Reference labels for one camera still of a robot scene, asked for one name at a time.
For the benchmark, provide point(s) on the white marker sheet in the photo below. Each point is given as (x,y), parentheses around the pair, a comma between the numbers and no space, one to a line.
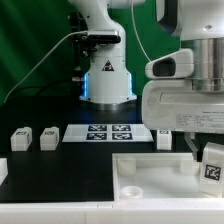
(107,133)

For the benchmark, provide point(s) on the white left obstacle block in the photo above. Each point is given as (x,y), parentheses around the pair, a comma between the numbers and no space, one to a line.
(3,169)

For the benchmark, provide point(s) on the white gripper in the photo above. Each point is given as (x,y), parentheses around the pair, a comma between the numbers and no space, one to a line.
(173,105)

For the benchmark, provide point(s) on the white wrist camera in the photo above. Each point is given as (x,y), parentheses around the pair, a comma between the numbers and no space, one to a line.
(179,64)

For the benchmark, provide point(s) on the white square tabletop tray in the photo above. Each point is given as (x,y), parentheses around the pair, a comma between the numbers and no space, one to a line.
(161,175)

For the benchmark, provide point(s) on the white front rail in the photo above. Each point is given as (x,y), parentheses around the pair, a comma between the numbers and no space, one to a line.
(161,211)

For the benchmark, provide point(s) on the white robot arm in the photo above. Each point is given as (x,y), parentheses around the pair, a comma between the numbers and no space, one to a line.
(198,23)

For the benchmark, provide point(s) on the black camera on stand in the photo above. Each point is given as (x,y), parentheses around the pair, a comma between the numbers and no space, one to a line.
(77,25)

